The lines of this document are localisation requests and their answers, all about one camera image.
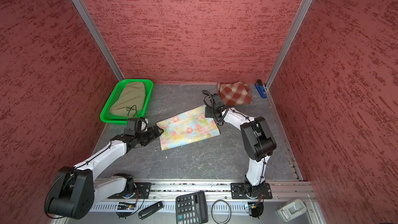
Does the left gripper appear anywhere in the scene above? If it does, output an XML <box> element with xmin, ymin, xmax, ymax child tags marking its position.
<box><xmin>135</xmin><ymin>125</ymin><xmax>164</xmax><ymax>145</ymax></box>

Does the floral pastel skirt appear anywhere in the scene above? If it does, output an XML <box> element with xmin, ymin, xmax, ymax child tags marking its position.
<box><xmin>157</xmin><ymin>105</ymin><xmax>220</xmax><ymax>151</ymax></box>

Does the right aluminium corner post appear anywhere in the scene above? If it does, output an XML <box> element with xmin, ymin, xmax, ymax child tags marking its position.
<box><xmin>266</xmin><ymin>0</ymin><xmax>313</xmax><ymax>91</ymax></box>

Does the black remote stick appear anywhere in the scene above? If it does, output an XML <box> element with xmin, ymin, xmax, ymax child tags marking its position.
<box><xmin>138</xmin><ymin>201</ymin><xmax>164</xmax><ymax>219</ymax></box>

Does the olive green skirt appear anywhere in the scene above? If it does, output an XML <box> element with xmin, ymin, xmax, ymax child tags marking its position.
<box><xmin>110</xmin><ymin>82</ymin><xmax>146</xmax><ymax>117</ymax></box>

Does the left aluminium corner post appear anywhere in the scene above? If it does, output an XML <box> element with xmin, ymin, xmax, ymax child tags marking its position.
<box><xmin>72</xmin><ymin>0</ymin><xmax>125</xmax><ymax>81</ymax></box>

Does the black cable ring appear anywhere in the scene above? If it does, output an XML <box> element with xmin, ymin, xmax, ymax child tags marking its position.
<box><xmin>211</xmin><ymin>199</ymin><xmax>232</xmax><ymax>224</ymax></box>

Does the left circuit board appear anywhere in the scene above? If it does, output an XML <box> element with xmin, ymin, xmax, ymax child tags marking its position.
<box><xmin>115</xmin><ymin>202</ymin><xmax>137</xmax><ymax>218</ymax></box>

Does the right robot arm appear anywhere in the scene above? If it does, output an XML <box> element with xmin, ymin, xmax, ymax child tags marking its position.
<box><xmin>205</xmin><ymin>106</ymin><xmax>277</xmax><ymax>199</ymax></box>

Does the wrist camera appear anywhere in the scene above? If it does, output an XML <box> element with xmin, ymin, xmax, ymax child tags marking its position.
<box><xmin>210</xmin><ymin>94</ymin><xmax>225</xmax><ymax>110</ymax></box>
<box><xmin>124</xmin><ymin>117</ymin><xmax>148</xmax><ymax>136</ymax></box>

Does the blue clamp tool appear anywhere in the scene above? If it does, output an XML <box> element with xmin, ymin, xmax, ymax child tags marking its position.
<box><xmin>255</xmin><ymin>79</ymin><xmax>267</xmax><ymax>99</ymax></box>

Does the black calculator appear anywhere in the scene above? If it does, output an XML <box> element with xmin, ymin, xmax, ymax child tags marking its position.
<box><xmin>175</xmin><ymin>191</ymin><xmax>208</xmax><ymax>224</ymax></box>

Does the grey white box device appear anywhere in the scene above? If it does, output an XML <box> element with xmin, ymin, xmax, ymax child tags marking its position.
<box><xmin>276</xmin><ymin>199</ymin><xmax>307</xmax><ymax>223</ymax></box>

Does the red plaid skirt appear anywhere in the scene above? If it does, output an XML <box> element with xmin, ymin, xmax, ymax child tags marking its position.
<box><xmin>217</xmin><ymin>82</ymin><xmax>252</xmax><ymax>106</ymax></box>

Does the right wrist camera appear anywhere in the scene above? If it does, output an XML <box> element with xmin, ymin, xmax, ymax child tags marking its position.
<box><xmin>210</xmin><ymin>94</ymin><xmax>225</xmax><ymax>110</ymax></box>

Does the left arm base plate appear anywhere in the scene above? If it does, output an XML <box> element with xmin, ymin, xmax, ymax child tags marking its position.
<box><xmin>108</xmin><ymin>182</ymin><xmax>152</xmax><ymax>200</ymax></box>

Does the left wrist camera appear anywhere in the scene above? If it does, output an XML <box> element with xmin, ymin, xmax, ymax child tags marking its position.
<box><xmin>124</xmin><ymin>117</ymin><xmax>148</xmax><ymax>136</ymax></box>

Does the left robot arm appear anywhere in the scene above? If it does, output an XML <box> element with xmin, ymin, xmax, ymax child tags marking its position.
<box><xmin>44</xmin><ymin>125</ymin><xmax>164</xmax><ymax>219</ymax></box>

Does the aluminium corner post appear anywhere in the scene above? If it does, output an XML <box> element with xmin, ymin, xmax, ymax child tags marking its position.
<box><xmin>72</xmin><ymin>0</ymin><xmax>125</xmax><ymax>81</ymax></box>
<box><xmin>266</xmin><ymin>0</ymin><xmax>313</xmax><ymax>91</ymax></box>

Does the aluminium front rail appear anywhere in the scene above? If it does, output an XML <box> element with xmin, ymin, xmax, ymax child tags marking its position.
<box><xmin>94</xmin><ymin>178</ymin><xmax>317</xmax><ymax>204</ymax></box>

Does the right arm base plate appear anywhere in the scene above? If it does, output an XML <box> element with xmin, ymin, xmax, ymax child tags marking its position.
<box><xmin>230</xmin><ymin>182</ymin><xmax>273</xmax><ymax>200</ymax></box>

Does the green plastic basket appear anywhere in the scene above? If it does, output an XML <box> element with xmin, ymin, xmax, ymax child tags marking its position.
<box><xmin>100</xmin><ymin>79</ymin><xmax>153</xmax><ymax>124</ymax></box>

